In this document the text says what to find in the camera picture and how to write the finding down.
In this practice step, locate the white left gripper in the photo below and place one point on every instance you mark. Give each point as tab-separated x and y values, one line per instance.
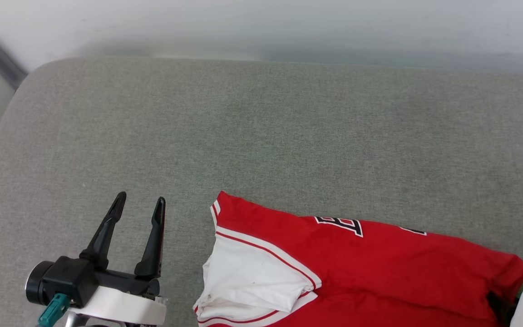
125	306

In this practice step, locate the red Bulls basketball jersey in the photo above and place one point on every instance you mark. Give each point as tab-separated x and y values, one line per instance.
379	272

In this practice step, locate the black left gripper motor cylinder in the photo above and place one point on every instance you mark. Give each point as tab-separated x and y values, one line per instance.
33	284

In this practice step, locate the grey fabric sofa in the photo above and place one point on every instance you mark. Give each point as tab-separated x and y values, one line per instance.
243	136

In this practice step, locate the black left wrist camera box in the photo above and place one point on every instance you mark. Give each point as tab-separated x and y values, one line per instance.
68	277

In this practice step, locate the teal left camera connector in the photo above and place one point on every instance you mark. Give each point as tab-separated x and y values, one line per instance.
52	311

